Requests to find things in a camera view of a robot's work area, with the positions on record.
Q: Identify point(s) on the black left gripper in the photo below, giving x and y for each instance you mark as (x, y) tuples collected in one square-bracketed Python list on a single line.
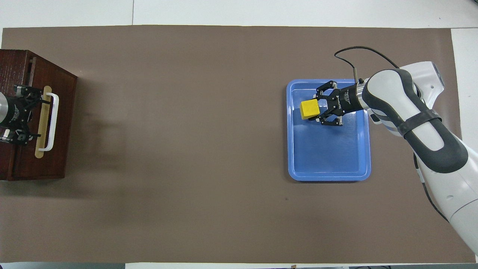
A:
[(16, 112)]

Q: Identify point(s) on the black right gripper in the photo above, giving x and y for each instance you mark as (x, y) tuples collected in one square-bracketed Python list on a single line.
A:
[(345, 100)]

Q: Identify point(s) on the yellow cube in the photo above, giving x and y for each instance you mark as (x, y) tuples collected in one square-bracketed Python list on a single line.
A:
[(310, 109)]

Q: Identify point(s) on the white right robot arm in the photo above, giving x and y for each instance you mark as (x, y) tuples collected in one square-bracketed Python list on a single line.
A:
[(429, 123)]

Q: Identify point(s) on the blue plastic tray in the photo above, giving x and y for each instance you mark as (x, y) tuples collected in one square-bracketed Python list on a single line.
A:
[(328, 149)]

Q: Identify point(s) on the dark brown wooden cabinet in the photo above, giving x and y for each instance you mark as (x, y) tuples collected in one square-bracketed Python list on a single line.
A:
[(11, 67)]

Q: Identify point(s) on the brown paper table mat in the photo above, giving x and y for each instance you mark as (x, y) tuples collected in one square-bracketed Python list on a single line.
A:
[(186, 130)]

